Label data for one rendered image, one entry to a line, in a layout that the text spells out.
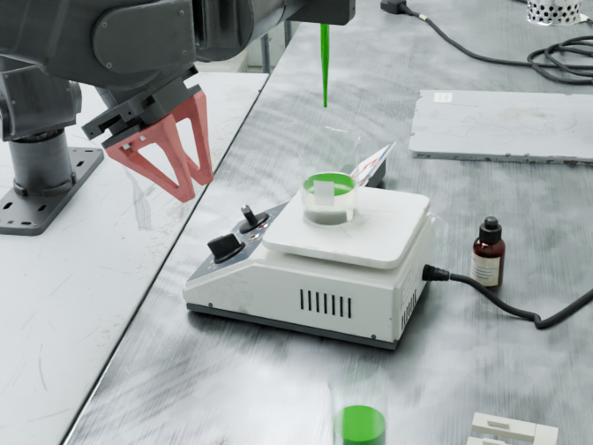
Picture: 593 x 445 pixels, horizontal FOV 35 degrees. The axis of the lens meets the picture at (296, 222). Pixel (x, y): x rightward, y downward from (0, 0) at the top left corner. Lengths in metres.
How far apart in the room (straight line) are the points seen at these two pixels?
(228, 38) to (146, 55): 0.06
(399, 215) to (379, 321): 0.10
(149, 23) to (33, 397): 0.38
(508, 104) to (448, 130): 0.12
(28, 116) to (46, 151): 0.06
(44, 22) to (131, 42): 0.05
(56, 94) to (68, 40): 0.51
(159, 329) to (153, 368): 0.05
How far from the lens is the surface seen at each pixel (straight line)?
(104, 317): 0.86
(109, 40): 0.50
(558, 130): 1.19
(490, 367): 0.78
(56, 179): 1.06
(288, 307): 0.80
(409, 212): 0.81
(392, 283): 0.75
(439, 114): 1.21
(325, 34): 0.74
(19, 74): 1.00
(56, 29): 0.50
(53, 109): 1.01
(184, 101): 0.81
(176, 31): 0.51
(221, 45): 0.55
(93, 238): 0.99
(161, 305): 0.87
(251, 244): 0.83
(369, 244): 0.77
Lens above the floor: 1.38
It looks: 29 degrees down
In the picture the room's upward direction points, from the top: 2 degrees counter-clockwise
